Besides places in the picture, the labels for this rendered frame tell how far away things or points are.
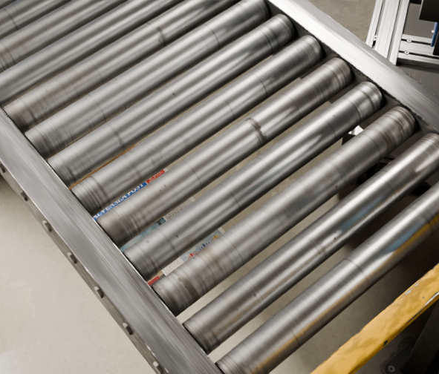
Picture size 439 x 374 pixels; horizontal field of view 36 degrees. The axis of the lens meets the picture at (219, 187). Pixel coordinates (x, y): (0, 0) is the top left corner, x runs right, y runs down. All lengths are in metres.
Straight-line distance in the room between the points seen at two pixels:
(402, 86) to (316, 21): 0.18
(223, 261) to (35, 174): 0.30
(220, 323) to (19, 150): 0.40
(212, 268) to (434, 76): 1.15
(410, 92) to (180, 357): 0.51
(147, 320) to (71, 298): 0.95
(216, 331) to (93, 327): 0.93
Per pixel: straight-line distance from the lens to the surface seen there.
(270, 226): 0.90
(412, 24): 2.02
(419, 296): 0.85
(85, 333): 1.74
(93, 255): 0.90
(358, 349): 0.81
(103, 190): 0.96
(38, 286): 1.83
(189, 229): 0.90
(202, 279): 0.87
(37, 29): 1.19
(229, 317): 0.85
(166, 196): 0.94
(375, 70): 1.07
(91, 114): 1.05
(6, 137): 1.05
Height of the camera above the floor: 1.58
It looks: 57 degrees down
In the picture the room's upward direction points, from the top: 6 degrees counter-clockwise
